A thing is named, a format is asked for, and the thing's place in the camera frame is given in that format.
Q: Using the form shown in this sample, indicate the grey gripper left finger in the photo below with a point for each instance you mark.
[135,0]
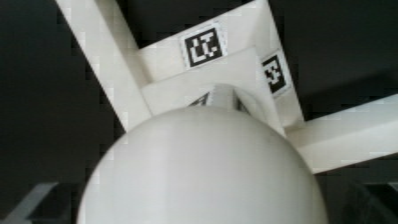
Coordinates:
[29,203]

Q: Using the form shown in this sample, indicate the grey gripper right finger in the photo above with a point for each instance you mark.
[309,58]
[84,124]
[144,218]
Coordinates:
[375,203]

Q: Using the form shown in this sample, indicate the white lamp bulb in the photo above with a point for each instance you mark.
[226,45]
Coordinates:
[203,169]

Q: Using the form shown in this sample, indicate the white lamp base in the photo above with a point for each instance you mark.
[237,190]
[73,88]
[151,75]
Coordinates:
[226,53]

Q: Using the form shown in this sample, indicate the white front fence rail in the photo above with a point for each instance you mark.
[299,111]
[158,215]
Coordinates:
[107,43]

